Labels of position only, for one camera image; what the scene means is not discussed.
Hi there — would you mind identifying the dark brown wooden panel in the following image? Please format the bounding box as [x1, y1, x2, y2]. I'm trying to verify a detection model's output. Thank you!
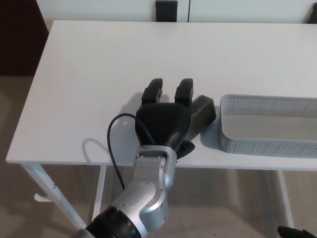
[0, 0, 50, 76]

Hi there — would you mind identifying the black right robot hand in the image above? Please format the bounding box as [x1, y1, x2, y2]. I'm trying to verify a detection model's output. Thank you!
[277, 225, 317, 238]

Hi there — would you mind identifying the white desk hook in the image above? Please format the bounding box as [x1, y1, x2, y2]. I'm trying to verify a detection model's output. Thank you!
[34, 193, 52, 203]

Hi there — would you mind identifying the grey perforated plastic container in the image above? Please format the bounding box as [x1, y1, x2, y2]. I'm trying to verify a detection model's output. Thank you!
[218, 94, 317, 158]

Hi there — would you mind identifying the white desk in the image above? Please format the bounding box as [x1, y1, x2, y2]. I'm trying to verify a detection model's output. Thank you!
[4, 19, 317, 238]

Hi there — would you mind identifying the black cabinet handle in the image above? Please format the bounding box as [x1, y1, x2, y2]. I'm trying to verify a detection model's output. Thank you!
[305, 0, 317, 24]
[155, 0, 178, 23]

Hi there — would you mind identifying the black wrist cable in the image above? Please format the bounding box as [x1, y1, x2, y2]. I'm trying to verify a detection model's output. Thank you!
[106, 113, 157, 192]

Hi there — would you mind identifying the dark grey whiteboard eraser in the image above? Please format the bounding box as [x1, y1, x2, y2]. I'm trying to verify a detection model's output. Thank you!
[185, 95, 217, 142]

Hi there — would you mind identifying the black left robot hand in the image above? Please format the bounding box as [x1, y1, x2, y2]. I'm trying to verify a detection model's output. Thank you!
[135, 78, 197, 160]

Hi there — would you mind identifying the white cabinet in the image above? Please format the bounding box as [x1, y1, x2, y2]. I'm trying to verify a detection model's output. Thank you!
[36, 0, 317, 25]

